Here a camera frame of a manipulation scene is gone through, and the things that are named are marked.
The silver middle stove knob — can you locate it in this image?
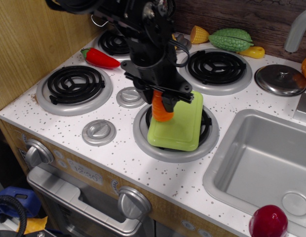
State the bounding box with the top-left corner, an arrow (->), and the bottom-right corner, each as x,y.
116,87 -> 145,109

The silver pot lid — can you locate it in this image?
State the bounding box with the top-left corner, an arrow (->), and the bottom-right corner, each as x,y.
254,64 -> 306,97

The black corrugated cable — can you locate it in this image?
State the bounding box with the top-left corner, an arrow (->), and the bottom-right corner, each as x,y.
0,195 -> 28,237

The silver toy sink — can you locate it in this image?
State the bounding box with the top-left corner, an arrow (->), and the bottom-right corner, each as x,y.
203,110 -> 306,228

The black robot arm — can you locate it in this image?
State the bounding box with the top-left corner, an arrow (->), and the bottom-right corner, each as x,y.
46,0 -> 193,113

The front right black burner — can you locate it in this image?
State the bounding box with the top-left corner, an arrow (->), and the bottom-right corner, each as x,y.
133,105 -> 219,163

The silver faucet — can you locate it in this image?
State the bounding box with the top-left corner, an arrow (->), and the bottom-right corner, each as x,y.
284,10 -> 306,53

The black burner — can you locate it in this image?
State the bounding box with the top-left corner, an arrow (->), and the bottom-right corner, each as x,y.
133,105 -> 219,163
179,49 -> 252,96
93,31 -> 130,61
36,65 -> 113,116

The red toy chili pepper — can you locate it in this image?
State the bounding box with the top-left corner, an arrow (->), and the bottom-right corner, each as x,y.
80,47 -> 120,69

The stainless steel pot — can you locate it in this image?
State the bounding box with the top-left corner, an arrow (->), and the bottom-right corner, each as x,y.
91,14 -> 109,27

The right silver oven dial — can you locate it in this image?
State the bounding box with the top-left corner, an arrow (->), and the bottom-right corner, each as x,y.
117,186 -> 152,220

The red toy apple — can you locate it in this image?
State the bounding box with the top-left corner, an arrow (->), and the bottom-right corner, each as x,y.
249,205 -> 288,237

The silver back stove knob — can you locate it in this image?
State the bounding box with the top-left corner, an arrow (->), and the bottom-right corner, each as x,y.
175,34 -> 192,50

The green toy bitter gourd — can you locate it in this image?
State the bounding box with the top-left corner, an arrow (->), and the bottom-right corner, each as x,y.
209,28 -> 254,52

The yellow toy corn piece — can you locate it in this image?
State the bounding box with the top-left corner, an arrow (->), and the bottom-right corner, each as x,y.
190,26 -> 210,44

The yellow toy banana piece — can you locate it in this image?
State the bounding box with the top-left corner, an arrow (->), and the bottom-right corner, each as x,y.
237,46 -> 265,59

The silver oven door handle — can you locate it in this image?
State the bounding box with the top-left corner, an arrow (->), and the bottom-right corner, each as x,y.
27,167 -> 146,237

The front left black burner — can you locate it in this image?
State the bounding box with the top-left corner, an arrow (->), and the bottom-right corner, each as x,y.
36,65 -> 113,116

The green plastic cutting board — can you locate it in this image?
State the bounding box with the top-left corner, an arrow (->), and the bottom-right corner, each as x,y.
147,91 -> 203,151

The yellow cloth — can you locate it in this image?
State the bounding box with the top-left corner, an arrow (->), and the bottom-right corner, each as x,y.
24,216 -> 48,235

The back right black burner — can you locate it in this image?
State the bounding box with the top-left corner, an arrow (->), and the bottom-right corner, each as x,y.
179,49 -> 252,96

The back left black burner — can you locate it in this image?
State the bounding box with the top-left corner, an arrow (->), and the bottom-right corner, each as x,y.
93,31 -> 130,61

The blue object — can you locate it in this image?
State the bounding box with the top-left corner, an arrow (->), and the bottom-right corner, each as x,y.
0,186 -> 41,218

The left silver oven dial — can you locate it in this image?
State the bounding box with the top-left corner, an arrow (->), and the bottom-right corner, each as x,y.
25,139 -> 54,167

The orange toy carrot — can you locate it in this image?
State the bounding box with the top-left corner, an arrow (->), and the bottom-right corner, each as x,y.
152,90 -> 174,122

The silver oven dial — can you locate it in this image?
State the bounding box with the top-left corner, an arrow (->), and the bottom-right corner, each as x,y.
25,139 -> 54,167
117,186 -> 152,220

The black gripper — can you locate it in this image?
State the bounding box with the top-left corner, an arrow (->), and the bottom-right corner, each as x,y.
121,58 -> 193,113

